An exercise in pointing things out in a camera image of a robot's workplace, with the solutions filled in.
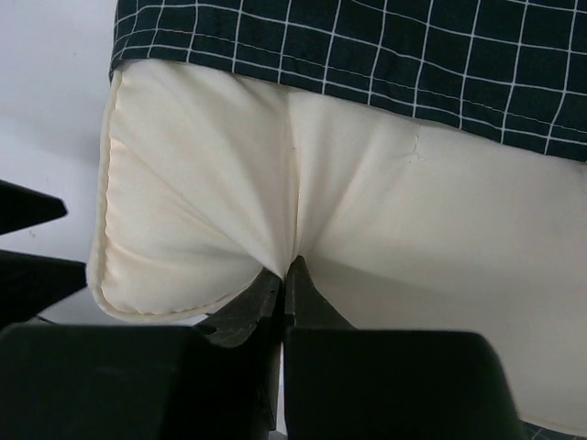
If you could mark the cream pillow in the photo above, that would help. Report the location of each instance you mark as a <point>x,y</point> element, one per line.
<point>206,178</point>

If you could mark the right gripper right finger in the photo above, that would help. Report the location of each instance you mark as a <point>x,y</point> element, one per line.
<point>344,383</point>

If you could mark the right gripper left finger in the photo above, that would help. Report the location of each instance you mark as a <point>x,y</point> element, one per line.
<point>215,380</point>

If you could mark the dark plaid pillowcase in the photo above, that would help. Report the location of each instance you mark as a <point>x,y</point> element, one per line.
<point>510,71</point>

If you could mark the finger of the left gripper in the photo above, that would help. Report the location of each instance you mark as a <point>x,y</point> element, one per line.
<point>22,207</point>
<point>30,284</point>

